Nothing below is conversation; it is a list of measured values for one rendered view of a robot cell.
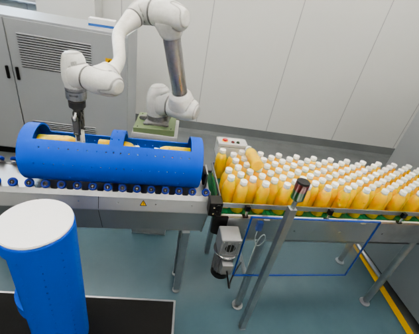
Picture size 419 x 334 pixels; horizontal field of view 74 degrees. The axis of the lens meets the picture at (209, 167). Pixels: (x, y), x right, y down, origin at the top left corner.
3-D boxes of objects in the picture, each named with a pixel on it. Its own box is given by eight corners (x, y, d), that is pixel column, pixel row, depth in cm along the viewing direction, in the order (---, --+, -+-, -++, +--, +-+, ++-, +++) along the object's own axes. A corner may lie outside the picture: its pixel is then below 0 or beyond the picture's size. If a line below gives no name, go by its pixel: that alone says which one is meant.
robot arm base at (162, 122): (142, 114, 213) (142, 107, 210) (170, 117, 215) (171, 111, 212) (136, 124, 198) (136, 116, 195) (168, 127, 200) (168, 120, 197)
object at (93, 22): (90, 24, 271) (90, 15, 267) (116, 28, 277) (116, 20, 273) (88, 26, 261) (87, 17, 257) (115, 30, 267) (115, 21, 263)
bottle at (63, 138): (42, 144, 142) (81, 146, 145) (37, 150, 136) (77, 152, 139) (40, 131, 138) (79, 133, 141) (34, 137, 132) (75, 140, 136)
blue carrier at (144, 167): (44, 154, 160) (33, 111, 142) (194, 165, 176) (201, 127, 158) (24, 189, 139) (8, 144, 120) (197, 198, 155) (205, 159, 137)
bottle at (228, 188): (218, 207, 156) (224, 181, 146) (218, 199, 162) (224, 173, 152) (230, 209, 157) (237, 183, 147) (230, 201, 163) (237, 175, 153)
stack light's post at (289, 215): (238, 324, 194) (287, 205, 136) (243, 324, 195) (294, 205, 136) (239, 330, 191) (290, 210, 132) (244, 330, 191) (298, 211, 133)
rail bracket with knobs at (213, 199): (205, 207, 155) (208, 192, 150) (218, 207, 157) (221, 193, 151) (207, 219, 147) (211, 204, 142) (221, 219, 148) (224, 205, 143)
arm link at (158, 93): (154, 108, 212) (154, 79, 201) (175, 114, 207) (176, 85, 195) (141, 114, 199) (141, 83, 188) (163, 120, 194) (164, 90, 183)
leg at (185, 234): (172, 286, 210) (181, 226, 177) (179, 285, 211) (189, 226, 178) (172, 293, 205) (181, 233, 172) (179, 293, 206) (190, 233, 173)
